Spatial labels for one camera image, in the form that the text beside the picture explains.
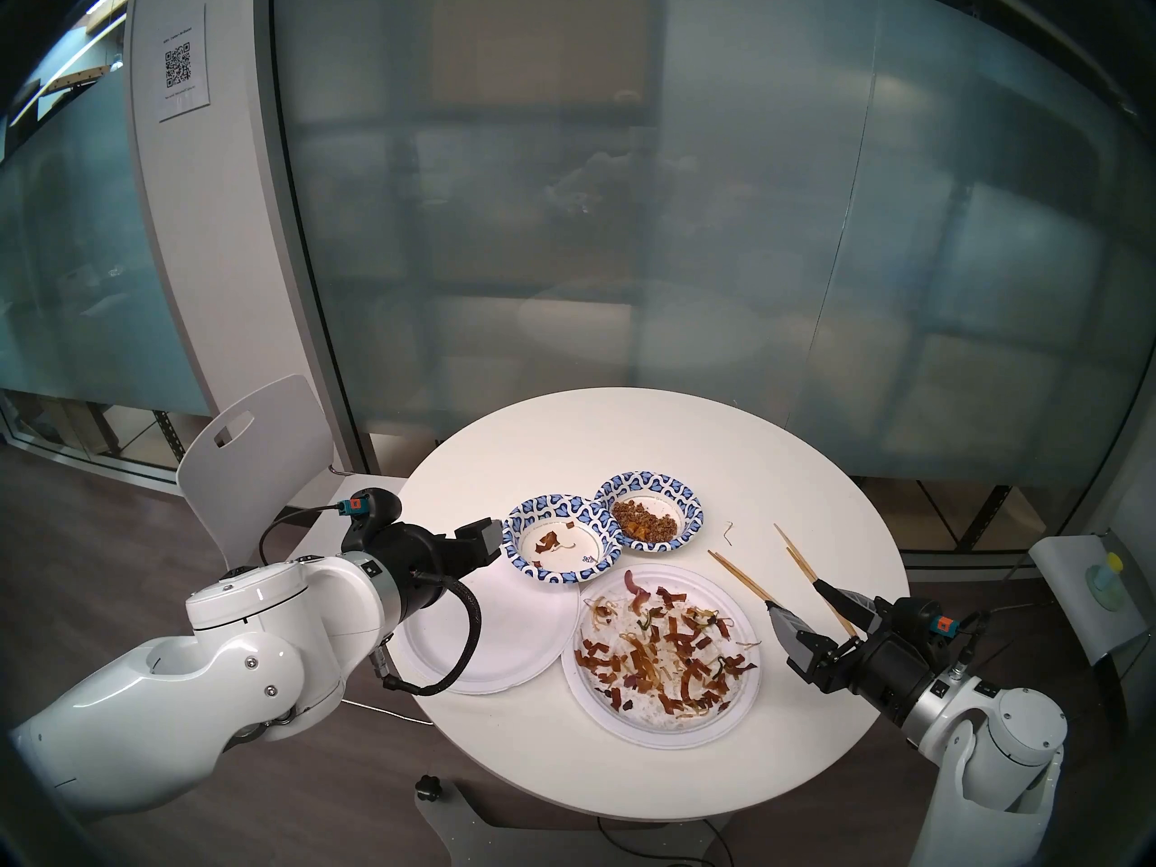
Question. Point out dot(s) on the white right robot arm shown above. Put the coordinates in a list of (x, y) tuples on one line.
[(1020, 739)]

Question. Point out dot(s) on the white paper plate with leftovers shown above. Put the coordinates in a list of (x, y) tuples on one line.
[(596, 712)]

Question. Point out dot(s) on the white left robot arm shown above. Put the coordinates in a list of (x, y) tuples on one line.
[(244, 603)]

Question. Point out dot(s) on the yellow capped green bottle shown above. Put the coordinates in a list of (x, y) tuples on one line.
[(1106, 585)]

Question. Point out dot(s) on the brown minced meat crumbs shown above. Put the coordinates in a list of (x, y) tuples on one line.
[(646, 520)]

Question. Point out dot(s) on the black star knob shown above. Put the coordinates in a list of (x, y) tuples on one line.
[(429, 788)]

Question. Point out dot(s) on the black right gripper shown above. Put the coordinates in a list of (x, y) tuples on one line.
[(880, 675)]

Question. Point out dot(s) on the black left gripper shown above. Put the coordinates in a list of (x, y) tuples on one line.
[(424, 563)]

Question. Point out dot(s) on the black perforated shelf post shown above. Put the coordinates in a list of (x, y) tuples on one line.
[(986, 516), (170, 436)]

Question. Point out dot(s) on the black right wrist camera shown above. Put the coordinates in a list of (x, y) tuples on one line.
[(917, 617)]

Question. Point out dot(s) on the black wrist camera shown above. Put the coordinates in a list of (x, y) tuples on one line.
[(917, 617), (375, 513)]

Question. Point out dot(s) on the wooden chopstick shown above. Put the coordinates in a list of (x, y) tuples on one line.
[(733, 573)]

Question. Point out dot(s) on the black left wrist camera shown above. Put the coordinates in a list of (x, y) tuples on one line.
[(375, 513)]

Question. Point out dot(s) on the white QR code sign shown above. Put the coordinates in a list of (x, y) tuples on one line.
[(181, 97)]

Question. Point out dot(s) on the brown leafy scrap pieces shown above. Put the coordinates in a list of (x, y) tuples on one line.
[(546, 542)]

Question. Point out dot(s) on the grey chair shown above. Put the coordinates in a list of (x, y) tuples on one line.
[(1066, 594)]

